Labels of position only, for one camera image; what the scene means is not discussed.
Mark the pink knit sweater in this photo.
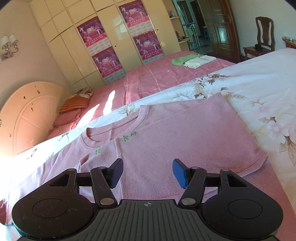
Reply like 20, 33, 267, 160
1, 93, 295, 240

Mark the pink pillow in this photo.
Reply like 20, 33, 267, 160
53, 108, 82, 128

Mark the orange striped pillow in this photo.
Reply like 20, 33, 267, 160
59, 96, 89, 113

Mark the cream curved headboard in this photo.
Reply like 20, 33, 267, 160
1, 81, 71, 156

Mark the pink checked bedspread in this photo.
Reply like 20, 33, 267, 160
47, 51, 234, 139

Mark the lower left purple poster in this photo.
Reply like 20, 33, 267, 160
92, 46, 125, 84

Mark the purple poster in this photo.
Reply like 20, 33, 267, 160
119, 1, 153, 36
77, 16, 111, 56
133, 30, 164, 64
92, 46, 125, 84

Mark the white floral bed sheet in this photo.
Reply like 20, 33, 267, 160
0, 47, 296, 241

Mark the white folded cloth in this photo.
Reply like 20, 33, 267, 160
184, 55, 217, 69

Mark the green folded cloth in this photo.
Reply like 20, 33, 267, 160
171, 54, 202, 66

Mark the cream wardrobe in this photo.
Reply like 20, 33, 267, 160
30, 1, 188, 90

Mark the lower right purple poster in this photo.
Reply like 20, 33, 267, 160
133, 30, 164, 64

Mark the dark wooden door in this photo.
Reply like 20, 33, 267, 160
198, 0, 240, 63

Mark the upper left purple poster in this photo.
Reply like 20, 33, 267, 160
77, 16, 111, 56

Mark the upper right purple poster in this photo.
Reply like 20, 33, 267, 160
119, 1, 153, 36

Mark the wooden side cabinet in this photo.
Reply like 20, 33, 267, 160
282, 37, 296, 49

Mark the dark wooden chair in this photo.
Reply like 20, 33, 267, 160
243, 16, 275, 58

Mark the wall lamp fixture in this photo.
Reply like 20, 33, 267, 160
1, 34, 19, 61

